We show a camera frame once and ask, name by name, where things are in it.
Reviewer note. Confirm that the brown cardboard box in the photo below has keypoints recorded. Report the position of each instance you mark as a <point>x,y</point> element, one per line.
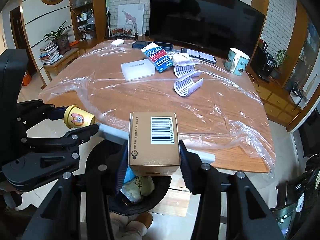
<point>153,146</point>

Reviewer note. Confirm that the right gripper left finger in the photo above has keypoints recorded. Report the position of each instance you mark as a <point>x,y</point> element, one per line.
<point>58,216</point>

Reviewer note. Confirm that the clear plastic table cover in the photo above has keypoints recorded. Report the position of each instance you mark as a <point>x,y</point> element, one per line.
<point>224,117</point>

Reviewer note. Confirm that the black television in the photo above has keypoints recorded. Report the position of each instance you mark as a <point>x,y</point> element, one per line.
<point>213,25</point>

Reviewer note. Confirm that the white earbuds case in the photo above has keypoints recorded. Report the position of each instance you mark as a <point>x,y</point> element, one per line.
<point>117,42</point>

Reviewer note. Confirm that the yellow paper cup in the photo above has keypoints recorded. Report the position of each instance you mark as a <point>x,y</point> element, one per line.
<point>74,117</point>

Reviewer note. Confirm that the black trash bin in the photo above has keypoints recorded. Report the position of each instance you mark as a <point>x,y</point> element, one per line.
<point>140,194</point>

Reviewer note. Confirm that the white plastic box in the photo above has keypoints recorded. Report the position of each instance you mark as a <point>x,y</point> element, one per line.
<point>137,69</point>

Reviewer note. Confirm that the coffee machine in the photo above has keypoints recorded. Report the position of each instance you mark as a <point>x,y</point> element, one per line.
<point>264,62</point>

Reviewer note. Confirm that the white slotted plastic tray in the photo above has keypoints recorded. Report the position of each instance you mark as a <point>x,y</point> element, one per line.
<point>185,85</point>

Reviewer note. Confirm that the potted plant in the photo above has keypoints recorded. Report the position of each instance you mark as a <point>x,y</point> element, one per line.
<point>60,38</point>

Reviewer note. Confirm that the teal ceramic mug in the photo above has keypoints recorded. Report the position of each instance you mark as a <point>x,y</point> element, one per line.
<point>236,62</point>

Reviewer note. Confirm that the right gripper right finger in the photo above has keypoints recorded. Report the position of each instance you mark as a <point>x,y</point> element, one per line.
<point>248,216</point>

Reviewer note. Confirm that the blue red medicine box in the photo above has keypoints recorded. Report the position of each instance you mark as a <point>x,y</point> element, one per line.
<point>158,56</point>

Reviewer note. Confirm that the stack of books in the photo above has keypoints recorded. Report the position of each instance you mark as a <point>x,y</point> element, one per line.
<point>49,54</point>

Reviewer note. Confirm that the small wooden side table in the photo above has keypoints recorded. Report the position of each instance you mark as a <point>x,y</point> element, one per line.
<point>61,63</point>

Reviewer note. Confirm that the smartphone with lit screen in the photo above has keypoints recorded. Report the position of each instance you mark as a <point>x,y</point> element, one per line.
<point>199,55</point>

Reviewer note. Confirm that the crumpled beige tissue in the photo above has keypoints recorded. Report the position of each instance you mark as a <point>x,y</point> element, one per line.
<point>180,57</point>

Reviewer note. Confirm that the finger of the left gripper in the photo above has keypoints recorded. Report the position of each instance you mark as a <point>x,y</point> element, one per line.
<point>33,112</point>
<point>70,141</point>

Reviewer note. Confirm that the wooden tv cabinet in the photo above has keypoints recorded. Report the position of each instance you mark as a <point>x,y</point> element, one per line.
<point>279,106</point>

